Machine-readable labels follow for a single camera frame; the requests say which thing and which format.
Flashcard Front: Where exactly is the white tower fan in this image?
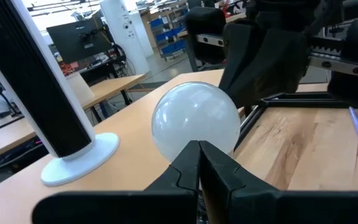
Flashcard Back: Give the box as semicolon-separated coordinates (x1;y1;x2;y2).
0;0;121;187

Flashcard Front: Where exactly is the black aluminium table frame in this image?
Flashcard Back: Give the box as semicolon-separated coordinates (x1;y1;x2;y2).
233;91;358;153

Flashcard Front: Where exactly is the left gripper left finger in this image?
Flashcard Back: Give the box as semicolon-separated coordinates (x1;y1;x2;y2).
146;139;201;192

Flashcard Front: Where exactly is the light wooden desk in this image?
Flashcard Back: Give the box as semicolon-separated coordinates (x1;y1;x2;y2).
0;73;147;166
0;68;329;224

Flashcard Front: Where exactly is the blue storage bins shelf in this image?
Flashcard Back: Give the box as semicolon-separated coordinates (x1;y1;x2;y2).
149;17;188;60

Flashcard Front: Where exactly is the light purple pen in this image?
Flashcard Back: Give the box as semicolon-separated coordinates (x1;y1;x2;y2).
349;106;358;141

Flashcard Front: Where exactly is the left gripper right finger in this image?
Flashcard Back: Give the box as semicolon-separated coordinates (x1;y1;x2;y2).
199;139;281;224

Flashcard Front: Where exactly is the white column with sensors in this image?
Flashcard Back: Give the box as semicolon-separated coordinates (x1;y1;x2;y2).
100;0;151;75

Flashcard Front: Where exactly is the white lightbulb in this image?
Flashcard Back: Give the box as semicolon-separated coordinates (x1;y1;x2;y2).
150;81;241;162

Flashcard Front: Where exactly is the white lamp shade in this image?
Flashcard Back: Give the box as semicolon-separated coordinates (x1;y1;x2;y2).
65;72;96;106

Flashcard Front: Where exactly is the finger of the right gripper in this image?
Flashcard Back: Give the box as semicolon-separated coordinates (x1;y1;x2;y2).
228;29;311;108
218;24;262;91

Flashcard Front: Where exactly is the black computer monitor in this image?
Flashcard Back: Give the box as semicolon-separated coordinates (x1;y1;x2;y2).
46;17;114;65

